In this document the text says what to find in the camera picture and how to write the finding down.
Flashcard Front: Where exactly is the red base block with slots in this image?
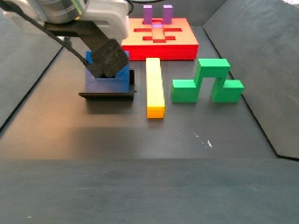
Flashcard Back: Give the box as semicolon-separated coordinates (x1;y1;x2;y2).
122;18;199;61

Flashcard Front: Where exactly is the green stepped arch block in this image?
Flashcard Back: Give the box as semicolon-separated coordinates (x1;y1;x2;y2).
170;58;246;104

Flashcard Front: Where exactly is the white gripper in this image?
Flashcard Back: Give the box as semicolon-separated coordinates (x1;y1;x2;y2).
7;0;131;42

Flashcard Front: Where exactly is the purple U-shaped block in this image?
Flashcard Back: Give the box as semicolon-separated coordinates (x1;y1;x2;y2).
143;4;174;25

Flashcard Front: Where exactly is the robot arm wrist link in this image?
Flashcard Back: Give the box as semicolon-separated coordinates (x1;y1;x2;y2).
0;0;90;25

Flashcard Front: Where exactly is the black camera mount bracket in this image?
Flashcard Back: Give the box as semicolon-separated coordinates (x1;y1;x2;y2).
44;20;129;78

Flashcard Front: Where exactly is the blue U-shaped block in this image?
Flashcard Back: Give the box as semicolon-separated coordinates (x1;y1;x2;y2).
84;51;131;94

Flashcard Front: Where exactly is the yellow long bar block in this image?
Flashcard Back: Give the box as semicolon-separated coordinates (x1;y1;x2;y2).
146;58;166;119

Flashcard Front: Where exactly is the black cable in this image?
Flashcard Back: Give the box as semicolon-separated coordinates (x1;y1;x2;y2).
0;0;103;79

